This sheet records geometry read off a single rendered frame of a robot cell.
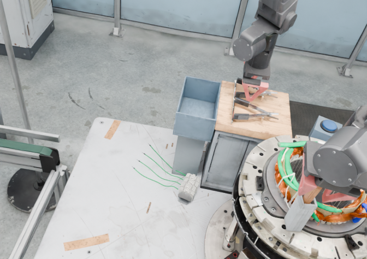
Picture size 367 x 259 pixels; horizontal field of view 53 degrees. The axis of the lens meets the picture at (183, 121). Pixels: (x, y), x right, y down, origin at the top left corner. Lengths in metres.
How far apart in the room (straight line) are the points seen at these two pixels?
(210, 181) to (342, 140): 0.70
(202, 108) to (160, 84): 1.67
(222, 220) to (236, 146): 0.22
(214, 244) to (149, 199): 0.23
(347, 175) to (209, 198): 0.71
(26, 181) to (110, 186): 1.07
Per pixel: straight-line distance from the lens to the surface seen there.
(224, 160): 1.07
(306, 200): 0.70
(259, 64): 0.97
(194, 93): 1.12
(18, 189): 2.15
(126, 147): 1.24
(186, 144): 1.07
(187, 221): 1.09
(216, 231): 1.07
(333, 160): 0.49
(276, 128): 0.99
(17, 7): 2.79
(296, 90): 3.05
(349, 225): 0.83
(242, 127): 0.96
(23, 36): 2.90
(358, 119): 0.53
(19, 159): 1.34
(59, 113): 2.52
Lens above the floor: 1.71
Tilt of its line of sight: 43 degrees down
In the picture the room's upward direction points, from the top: 10 degrees clockwise
